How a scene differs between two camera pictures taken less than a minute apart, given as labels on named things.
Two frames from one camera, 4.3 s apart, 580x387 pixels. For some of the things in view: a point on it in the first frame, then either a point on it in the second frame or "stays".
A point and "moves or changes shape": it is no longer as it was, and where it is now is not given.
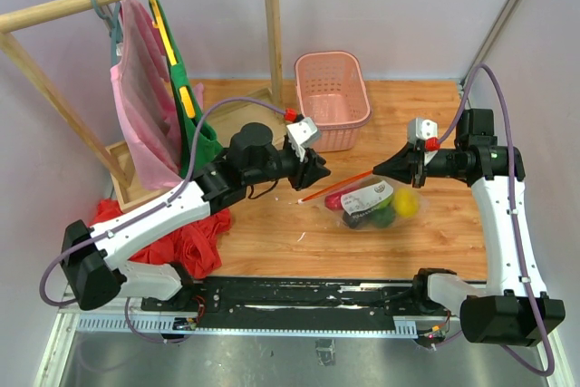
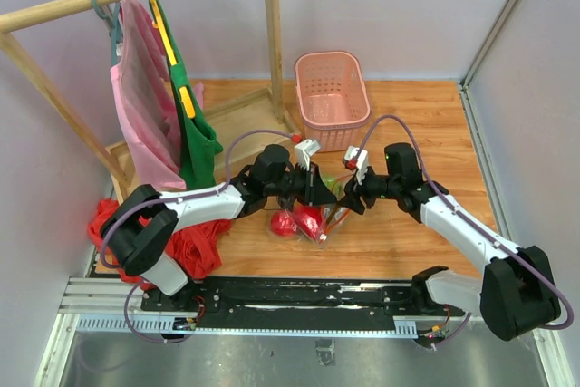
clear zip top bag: [370, 202] moves or changes shape
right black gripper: [408, 165] → [352, 200]
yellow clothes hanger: [159, 24] stays
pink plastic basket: [333, 90] stays
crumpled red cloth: [199, 253] stays
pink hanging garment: [143, 85] stays
